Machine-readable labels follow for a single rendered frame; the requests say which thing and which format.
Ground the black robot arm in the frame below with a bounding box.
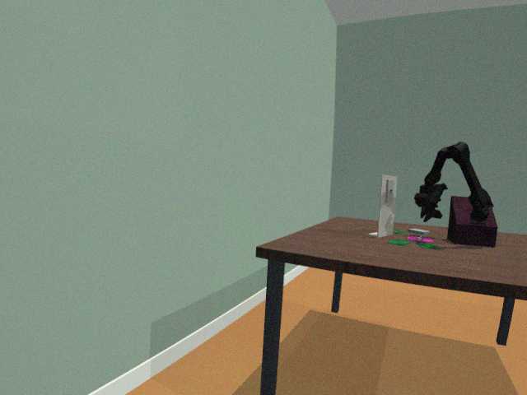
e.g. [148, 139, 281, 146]
[419, 142, 493, 224]

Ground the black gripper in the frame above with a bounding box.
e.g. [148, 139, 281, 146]
[416, 192, 442, 222]

